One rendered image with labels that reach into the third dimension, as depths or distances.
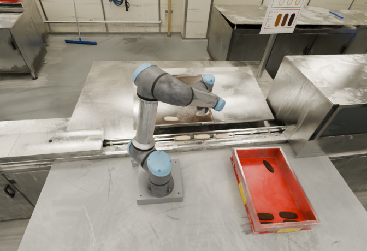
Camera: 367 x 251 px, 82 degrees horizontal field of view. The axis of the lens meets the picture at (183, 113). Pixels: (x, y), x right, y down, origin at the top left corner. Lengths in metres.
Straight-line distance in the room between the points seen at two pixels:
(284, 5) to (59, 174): 1.99
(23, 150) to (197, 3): 3.88
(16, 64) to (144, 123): 3.06
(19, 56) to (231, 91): 2.97
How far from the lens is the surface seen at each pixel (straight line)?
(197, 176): 1.34
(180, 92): 0.82
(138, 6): 4.83
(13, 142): 1.63
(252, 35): 3.12
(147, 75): 0.86
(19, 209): 2.15
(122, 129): 1.59
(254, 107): 1.75
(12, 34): 3.64
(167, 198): 1.21
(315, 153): 1.69
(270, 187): 1.43
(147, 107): 0.94
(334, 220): 1.52
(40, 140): 1.56
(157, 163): 1.04
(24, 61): 3.80
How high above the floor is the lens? 1.97
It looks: 43 degrees down
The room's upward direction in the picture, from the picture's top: 5 degrees clockwise
